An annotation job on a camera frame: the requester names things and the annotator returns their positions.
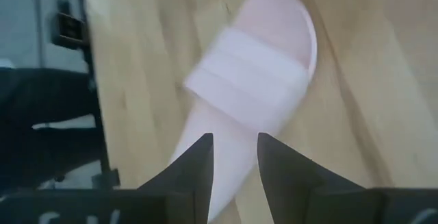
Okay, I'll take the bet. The black aluminium rig frame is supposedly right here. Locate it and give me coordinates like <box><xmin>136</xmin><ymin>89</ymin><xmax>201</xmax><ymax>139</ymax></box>
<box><xmin>51</xmin><ymin>0</ymin><xmax>121</xmax><ymax>190</ymax></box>

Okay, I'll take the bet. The black bulky equipment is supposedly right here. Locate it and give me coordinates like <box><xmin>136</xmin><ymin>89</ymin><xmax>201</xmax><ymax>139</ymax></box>
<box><xmin>0</xmin><ymin>66</ymin><xmax>103</xmax><ymax>192</ymax></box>

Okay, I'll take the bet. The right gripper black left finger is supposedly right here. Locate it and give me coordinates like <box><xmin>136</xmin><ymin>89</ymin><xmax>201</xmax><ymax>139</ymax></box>
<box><xmin>136</xmin><ymin>132</ymin><xmax>215</xmax><ymax>224</ymax></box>

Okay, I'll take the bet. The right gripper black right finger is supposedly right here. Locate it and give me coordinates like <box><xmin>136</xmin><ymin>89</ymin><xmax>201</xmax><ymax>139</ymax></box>
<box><xmin>257</xmin><ymin>132</ymin><xmax>367</xmax><ymax>224</ymax></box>

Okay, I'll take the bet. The pink slide sandal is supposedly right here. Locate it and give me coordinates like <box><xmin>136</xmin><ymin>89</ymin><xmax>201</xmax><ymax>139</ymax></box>
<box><xmin>169</xmin><ymin>0</ymin><xmax>319</xmax><ymax>223</ymax></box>

